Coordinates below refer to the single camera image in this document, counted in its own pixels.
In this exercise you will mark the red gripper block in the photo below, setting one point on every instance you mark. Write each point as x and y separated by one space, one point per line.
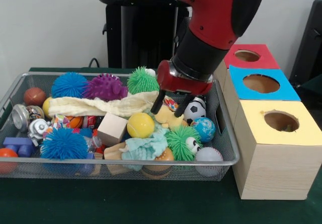
183 86

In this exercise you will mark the small colourful dotted cloth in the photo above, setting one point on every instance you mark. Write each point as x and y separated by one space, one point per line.
171 103

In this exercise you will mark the green spiky ball white nub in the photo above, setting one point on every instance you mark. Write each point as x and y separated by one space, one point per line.
142 81

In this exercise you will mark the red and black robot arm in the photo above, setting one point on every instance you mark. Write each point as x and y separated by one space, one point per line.
213 20

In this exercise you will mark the shallow mesh bin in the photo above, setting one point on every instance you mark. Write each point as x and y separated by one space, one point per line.
213 133

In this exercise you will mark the wooden box with three holes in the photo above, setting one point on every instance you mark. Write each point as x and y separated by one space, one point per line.
276 171

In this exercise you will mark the black and white soccer ball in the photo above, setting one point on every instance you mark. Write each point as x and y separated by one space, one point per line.
197 110

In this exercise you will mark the yellow tennis ball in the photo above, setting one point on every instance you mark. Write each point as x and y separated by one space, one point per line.
140 125

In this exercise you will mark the green spiky ball with eyes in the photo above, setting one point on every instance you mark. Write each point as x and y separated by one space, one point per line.
177 143

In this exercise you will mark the blue globe ball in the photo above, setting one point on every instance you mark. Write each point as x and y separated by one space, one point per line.
205 129

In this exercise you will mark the mint green cloth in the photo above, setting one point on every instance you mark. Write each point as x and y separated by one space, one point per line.
146 146

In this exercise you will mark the purple spiky toy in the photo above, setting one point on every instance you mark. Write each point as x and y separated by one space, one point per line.
105 88

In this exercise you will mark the cream muslin cloth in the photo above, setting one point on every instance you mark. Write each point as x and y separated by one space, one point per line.
100 107

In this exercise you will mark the dark green table cloth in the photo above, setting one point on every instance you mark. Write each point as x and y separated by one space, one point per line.
151 204

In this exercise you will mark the blue spiky ball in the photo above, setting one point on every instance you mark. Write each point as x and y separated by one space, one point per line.
63 143
68 84

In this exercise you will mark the dark green side-table cloth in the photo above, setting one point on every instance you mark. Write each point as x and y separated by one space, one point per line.
314 83

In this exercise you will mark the black upright panel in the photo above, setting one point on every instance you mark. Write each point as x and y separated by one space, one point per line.
309 45

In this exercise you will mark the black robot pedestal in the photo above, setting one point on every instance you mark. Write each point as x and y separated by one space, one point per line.
141 32

